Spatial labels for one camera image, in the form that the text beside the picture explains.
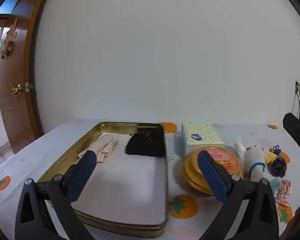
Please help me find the black wristband red logo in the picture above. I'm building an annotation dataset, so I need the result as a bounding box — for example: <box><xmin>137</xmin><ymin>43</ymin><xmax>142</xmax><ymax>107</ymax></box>
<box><xmin>125</xmin><ymin>131</ymin><xmax>165</xmax><ymax>158</ymax></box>

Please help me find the pink cloth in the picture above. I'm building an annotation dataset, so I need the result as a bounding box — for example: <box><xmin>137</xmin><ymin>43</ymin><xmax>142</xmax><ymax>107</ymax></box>
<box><xmin>78</xmin><ymin>134</ymin><xmax>119</xmax><ymax>163</ymax></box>

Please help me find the brown wooden door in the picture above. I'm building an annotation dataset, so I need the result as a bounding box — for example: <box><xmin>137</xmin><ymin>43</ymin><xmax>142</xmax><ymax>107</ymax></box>
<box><xmin>0</xmin><ymin>0</ymin><xmax>43</xmax><ymax>153</ymax></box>

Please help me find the gold rectangular tin tray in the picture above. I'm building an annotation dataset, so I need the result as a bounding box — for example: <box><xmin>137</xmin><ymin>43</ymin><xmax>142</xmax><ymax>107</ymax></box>
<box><xmin>37</xmin><ymin>121</ymin><xmax>169</xmax><ymax>238</ymax></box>

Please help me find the persimmon print tablecloth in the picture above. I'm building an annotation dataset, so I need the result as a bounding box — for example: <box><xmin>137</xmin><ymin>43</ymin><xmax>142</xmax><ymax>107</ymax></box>
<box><xmin>0</xmin><ymin>119</ymin><xmax>300</xmax><ymax>239</ymax></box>

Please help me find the purple scrunchie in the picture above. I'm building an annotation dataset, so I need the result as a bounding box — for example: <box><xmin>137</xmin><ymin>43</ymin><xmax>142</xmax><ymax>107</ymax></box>
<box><xmin>270</xmin><ymin>157</ymin><xmax>287</xmax><ymax>178</ymax></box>

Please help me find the wall power outlet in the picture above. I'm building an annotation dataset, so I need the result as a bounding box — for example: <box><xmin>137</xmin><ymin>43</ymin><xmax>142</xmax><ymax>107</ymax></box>
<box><xmin>295</xmin><ymin>81</ymin><xmax>300</xmax><ymax>97</ymax></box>

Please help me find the gold round tin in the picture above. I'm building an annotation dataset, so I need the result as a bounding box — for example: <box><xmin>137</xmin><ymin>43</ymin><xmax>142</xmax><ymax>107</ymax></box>
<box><xmin>182</xmin><ymin>146</ymin><xmax>243</xmax><ymax>195</ymax></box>

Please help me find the black power cable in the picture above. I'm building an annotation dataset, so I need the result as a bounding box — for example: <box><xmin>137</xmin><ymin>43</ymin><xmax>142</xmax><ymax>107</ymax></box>
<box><xmin>295</xmin><ymin>90</ymin><xmax>300</xmax><ymax>120</ymax></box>

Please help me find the white knit gloves bundle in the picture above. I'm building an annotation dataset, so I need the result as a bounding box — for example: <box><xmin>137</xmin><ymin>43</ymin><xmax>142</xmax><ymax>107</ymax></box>
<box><xmin>243</xmin><ymin>146</ymin><xmax>266</xmax><ymax>182</ymax></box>

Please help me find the brass door knob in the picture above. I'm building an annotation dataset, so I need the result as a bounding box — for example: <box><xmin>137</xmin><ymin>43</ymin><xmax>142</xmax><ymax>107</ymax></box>
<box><xmin>12</xmin><ymin>84</ymin><xmax>24</xmax><ymax>95</ymax></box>

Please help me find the yellow blue tissue pack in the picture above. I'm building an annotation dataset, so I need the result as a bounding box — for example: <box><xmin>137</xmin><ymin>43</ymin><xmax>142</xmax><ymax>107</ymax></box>
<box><xmin>181</xmin><ymin>122</ymin><xmax>224</xmax><ymax>157</ymax></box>

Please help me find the pink scrunchie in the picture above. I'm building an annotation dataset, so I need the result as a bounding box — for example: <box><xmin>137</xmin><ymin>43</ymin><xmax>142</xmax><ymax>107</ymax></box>
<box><xmin>275</xmin><ymin>180</ymin><xmax>293</xmax><ymax>201</ymax></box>

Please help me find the yellow cloth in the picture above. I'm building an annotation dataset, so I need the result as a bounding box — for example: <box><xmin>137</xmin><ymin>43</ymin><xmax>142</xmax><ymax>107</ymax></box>
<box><xmin>264</xmin><ymin>152</ymin><xmax>277</xmax><ymax>165</ymax></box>

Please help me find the gold door ornament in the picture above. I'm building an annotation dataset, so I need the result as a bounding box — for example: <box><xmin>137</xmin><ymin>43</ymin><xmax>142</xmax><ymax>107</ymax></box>
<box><xmin>0</xmin><ymin>18</ymin><xmax>18</xmax><ymax>60</ymax></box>

